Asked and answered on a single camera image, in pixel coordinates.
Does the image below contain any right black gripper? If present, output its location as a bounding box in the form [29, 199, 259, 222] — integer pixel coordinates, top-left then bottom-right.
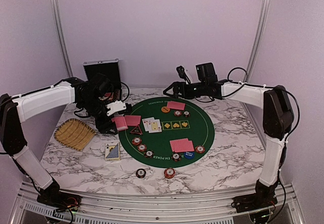
[163, 82, 207, 100]

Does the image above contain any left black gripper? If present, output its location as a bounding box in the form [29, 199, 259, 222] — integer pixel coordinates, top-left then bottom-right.
[79, 96, 117, 134]

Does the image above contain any dealt card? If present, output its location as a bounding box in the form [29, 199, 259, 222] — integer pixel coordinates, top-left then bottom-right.
[170, 138, 188, 153]
[124, 115, 141, 126]
[167, 101, 186, 110]

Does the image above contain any red-backed card deck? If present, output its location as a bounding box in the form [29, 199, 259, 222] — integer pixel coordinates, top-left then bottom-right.
[111, 116, 128, 131]

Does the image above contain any orange big blind button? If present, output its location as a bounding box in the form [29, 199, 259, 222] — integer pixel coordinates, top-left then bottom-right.
[161, 106, 170, 113]

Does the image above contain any triangular all-in button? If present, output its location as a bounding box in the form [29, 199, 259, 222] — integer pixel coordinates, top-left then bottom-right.
[130, 125, 143, 135]

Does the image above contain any face-up community card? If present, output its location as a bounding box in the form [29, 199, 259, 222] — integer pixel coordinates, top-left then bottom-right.
[142, 117, 154, 132]
[148, 119, 162, 133]

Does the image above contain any black poker chip stack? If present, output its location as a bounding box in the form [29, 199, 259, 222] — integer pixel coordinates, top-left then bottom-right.
[136, 168, 146, 178]

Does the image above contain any blue small blind button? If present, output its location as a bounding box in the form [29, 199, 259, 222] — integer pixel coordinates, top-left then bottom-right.
[183, 152, 195, 160]

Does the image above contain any red poker chip stack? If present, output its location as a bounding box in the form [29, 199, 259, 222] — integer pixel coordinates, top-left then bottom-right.
[164, 168, 176, 179]

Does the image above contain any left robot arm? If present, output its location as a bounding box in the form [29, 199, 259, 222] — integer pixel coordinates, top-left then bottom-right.
[1, 73, 126, 206]

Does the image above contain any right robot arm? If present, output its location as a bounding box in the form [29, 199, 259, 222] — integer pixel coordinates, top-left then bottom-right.
[163, 62, 294, 208]

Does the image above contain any playing card box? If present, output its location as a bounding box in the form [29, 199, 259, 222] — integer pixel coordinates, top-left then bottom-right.
[105, 141, 120, 161]

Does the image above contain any woven bamboo tray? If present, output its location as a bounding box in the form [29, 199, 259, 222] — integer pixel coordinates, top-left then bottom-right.
[54, 118, 96, 152]

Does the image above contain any card deck in case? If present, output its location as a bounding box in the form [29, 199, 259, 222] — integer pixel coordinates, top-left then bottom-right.
[101, 92, 114, 101]

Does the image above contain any right chip row in case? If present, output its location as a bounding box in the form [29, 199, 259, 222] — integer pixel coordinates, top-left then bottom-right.
[113, 89, 121, 101]

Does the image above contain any round green poker mat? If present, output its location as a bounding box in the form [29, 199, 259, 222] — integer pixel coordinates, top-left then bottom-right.
[118, 97, 215, 168]

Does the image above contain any aluminium poker case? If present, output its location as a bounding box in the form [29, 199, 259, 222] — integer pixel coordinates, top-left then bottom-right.
[83, 58, 122, 98]

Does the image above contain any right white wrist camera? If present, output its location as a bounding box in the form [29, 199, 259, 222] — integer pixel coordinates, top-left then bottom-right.
[176, 65, 192, 84]

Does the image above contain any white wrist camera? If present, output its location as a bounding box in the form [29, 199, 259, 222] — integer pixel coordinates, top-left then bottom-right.
[106, 101, 127, 116]
[176, 65, 192, 84]

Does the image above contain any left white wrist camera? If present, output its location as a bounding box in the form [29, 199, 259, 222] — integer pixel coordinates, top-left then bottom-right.
[106, 101, 127, 116]

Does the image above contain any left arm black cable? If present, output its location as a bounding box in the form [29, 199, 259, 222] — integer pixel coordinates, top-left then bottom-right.
[0, 81, 130, 156]

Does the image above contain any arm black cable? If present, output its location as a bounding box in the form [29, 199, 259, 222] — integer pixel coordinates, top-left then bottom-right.
[0, 81, 130, 156]
[197, 67, 302, 209]

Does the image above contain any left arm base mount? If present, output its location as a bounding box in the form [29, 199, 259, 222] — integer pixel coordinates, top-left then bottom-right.
[37, 189, 81, 212]

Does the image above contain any front aluminium rail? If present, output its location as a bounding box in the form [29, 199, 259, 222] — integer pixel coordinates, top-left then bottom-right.
[9, 182, 305, 223]

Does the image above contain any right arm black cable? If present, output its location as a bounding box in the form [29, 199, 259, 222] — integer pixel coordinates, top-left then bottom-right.
[197, 67, 302, 209]

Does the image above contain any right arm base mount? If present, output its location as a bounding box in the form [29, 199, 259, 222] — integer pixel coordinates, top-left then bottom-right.
[231, 193, 278, 213]

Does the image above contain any right aluminium frame post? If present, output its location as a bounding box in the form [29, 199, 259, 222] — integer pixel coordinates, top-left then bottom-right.
[245, 0, 271, 82]

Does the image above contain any aluminium frame post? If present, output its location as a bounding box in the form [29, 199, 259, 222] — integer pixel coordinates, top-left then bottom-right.
[245, 0, 271, 82]
[51, 0, 73, 77]

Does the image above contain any left aluminium frame post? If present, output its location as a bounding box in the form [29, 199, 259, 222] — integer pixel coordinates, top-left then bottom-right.
[51, 0, 73, 77]

